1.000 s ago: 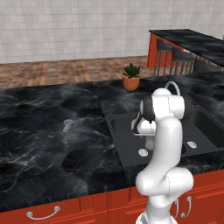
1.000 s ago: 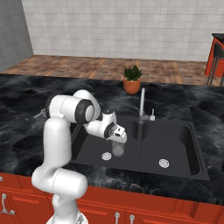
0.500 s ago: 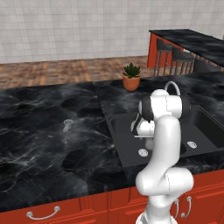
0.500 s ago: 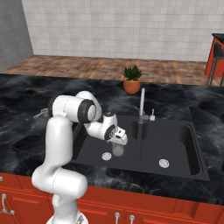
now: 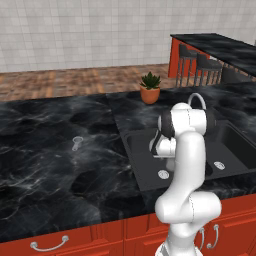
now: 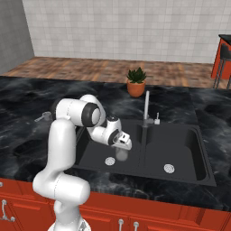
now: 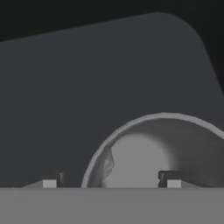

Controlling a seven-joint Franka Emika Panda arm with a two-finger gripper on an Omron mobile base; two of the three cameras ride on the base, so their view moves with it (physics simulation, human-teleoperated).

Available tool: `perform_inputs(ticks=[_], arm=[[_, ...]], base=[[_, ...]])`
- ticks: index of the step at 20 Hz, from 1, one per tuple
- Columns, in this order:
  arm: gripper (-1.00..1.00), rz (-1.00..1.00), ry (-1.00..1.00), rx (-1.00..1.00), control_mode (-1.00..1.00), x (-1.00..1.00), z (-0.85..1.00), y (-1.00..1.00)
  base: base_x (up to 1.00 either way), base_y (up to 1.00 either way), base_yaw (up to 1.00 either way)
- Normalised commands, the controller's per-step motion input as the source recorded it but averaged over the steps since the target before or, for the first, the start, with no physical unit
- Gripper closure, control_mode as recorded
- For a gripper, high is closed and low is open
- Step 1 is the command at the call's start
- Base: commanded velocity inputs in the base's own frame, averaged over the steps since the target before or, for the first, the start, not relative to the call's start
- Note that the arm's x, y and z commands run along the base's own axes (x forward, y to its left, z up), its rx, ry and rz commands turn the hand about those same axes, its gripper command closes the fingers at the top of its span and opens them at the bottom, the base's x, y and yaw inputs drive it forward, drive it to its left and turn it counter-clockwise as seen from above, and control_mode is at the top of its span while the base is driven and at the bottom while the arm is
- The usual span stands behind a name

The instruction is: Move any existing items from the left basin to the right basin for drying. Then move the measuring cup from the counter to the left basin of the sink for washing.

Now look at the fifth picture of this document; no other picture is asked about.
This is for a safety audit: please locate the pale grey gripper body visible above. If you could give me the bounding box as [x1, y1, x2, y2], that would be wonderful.
[165, 157, 177, 172]

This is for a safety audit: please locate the black double basin sink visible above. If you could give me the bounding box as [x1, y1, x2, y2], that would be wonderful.
[119, 120, 256, 193]

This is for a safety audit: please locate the clear measuring cup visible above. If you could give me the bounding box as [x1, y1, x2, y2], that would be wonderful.
[71, 135, 84, 152]

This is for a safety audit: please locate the black topped red island counter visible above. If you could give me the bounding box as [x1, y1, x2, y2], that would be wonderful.
[167, 32, 256, 80]

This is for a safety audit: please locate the silver arched tap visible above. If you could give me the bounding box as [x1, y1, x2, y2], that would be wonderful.
[187, 92, 208, 111]

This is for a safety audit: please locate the green plant in orange pot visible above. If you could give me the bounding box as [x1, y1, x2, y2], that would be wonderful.
[138, 71, 162, 105]

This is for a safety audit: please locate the red cupboard door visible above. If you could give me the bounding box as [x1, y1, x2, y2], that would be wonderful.
[194, 193, 256, 256]
[123, 213, 172, 256]

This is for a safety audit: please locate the dark grey bar stool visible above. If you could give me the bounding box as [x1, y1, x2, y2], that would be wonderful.
[221, 66, 251, 85]
[175, 43, 198, 88]
[195, 53, 224, 87]

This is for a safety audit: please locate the red drawer front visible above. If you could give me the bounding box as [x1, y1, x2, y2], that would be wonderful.
[0, 222, 125, 256]

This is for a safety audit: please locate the silver curved door handle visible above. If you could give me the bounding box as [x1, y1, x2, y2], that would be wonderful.
[198, 227, 206, 251]
[206, 223, 221, 250]

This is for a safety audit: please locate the silver curved drawer handle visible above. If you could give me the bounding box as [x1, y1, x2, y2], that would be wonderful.
[29, 235, 70, 253]

